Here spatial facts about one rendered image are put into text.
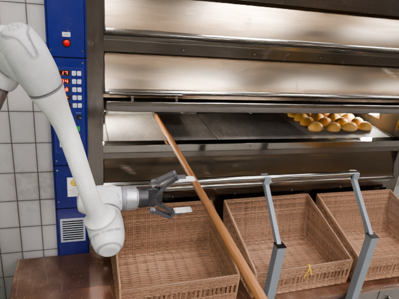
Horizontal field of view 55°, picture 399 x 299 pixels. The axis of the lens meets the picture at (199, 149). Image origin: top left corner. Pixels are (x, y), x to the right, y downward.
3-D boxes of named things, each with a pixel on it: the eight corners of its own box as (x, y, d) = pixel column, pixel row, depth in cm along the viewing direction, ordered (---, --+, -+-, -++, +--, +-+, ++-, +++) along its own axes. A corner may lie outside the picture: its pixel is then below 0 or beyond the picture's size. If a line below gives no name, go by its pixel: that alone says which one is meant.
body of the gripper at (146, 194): (136, 182, 143) (160, 181, 146) (135, 202, 146) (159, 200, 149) (139, 192, 136) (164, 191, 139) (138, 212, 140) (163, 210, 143)
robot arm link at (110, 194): (119, 199, 147) (123, 225, 137) (76, 202, 142) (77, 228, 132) (120, 178, 141) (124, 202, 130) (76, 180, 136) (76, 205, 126)
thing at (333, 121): (268, 103, 287) (269, 96, 284) (323, 104, 301) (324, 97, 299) (311, 133, 234) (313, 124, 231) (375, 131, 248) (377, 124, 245)
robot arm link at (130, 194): (120, 202, 145) (135, 202, 147) (122, 216, 137) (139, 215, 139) (120, 181, 142) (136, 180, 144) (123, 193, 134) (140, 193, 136)
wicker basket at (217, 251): (108, 249, 207) (108, 204, 196) (207, 239, 224) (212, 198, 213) (117, 320, 165) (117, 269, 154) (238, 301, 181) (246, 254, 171)
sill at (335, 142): (102, 148, 191) (102, 140, 190) (392, 142, 244) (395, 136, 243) (103, 153, 186) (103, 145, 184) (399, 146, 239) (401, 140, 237)
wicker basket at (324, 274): (215, 239, 225) (221, 198, 214) (299, 229, 242) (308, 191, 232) (250, 300, 183) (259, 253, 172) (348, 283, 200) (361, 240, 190)
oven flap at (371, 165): (104, 193, 194) (103, 154, 193) (389, 177, 247) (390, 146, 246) (104, 194, 190) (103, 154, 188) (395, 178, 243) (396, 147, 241)
